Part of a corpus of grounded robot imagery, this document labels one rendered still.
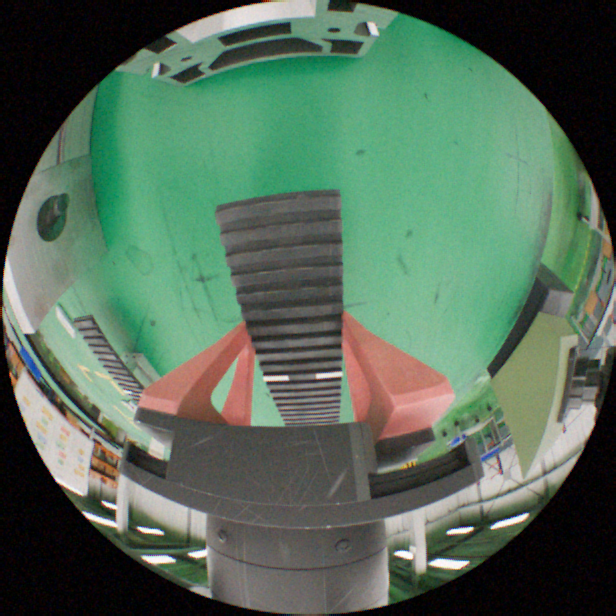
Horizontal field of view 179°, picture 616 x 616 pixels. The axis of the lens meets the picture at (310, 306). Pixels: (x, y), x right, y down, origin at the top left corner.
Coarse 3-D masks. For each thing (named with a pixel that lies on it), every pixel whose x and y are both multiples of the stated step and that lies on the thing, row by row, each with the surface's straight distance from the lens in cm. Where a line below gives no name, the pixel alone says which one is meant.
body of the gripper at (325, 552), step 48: (144, 480) 7; (384, 480) 6; (432, 480) 6; (240, 528) 6; (288, 528) 5; (336, 528) 6; (384, 528) 7; (240, 576) 6; (288, 576) 6; (336, 576) 6; (384, 576) 8
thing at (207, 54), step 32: (288, 0) 12; (320, 0) 9; (192, 32) 11; (224, 32) 11; (256, 32) 12; (288, 32) 11; (320, 32) 11; (352, 32) 11; (128, 64) 11; (160, 64) 13; (192, 64) 13; (224, 64) 14
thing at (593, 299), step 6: (606, 228) 479; (606, 234) 477; (606, 240) 475; (606, 246) 474; (606, 252) 473; (594, 294) 474; (588, 300) 473; (594, 300) 472; (588, 306) 472; (594, 306) 474; (588, 312) 472; (60, 366) 438; (60, 372) 397; (66, 372) 403; (66, 378) 397; (72, 420) 454; (78, 426) 464
